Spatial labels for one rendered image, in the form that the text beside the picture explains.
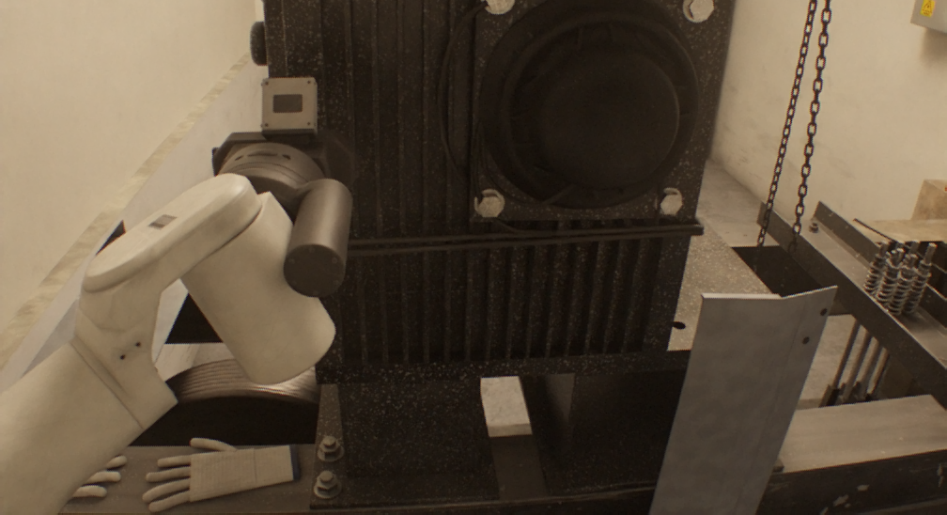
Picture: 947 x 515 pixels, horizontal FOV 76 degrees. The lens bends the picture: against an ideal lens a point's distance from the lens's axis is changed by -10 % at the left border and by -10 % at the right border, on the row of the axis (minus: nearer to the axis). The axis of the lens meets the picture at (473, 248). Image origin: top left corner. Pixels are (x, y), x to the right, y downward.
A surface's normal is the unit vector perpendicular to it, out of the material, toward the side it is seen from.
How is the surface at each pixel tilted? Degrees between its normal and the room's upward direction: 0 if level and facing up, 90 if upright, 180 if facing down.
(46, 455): 66
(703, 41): 90
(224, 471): 0
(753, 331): 90
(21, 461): 52
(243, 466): 0
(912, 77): 90
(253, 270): 78
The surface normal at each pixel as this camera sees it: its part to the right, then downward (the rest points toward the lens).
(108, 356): -0.22, 0.12
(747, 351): 0.00, 0.47
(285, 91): 0.11, -0.04
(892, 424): 0.03, -0.88
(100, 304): -0.44, -0.06
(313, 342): 0.75, 0.06
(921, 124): -0.99, 0.03
